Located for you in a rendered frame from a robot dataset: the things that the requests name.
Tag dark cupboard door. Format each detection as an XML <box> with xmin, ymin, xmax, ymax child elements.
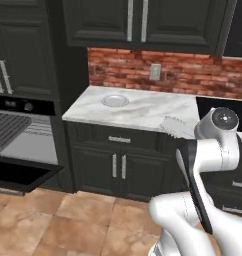
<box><xmin>62</xmin><ymin>0</ymin><xmax>136</xmax><ymax>47</ymax></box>
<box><xmin>0</xmin><ymin>0</ymin><xmax>58</xmax><ymax>100</ymax></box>
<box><xmin>72</xmin><ymin>145</ymin><xmax>121</xmax><ymax>198</ymax></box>
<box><xmin>138</xmin><ymin>0</ymin><xmax>229</xmax><ymax>54</ymax></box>
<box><xmin>120</xmin><ymin>150</ymin><xmax>177</xmax><ymax>202</ymax></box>

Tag black oven door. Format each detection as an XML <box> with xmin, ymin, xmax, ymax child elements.
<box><xmin>0</xmin><ymin>155</ymin><xmax>65</xmax><ymax>197</ymax></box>

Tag black built-in oven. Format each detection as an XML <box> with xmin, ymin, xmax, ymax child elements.
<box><xmin>0</xmin><ymin>94</ymin><xmax>65</xmax><ymax>197</ymax></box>

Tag grey wall outlet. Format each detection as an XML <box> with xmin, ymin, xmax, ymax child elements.
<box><xmin>149</xmin><ymin>62</ymin><xmax>162</xmax><ymax>82</ymax></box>

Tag dark drawer front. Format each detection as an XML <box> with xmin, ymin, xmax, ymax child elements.
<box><xmin>67</xmin><ymin>121</ymin><xmax>169</xmax><ymax>152</ymax></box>

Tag black hob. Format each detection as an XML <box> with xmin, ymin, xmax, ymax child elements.
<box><xmin>195</xmin><ymin>96</ymin><xmax>242</xmax><ymax>135</ymax></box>

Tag grey round plate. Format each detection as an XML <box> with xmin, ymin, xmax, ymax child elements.
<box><xmin>100</xmin><ymin>94</ymin><xmax>130</xmax><ymax>108</ymax></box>

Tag black oven knob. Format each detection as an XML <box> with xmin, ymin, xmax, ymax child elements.
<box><xmin>23</xmin><ymin>101</ymin><xmax>35</xmax><ymax>113</ymax></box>

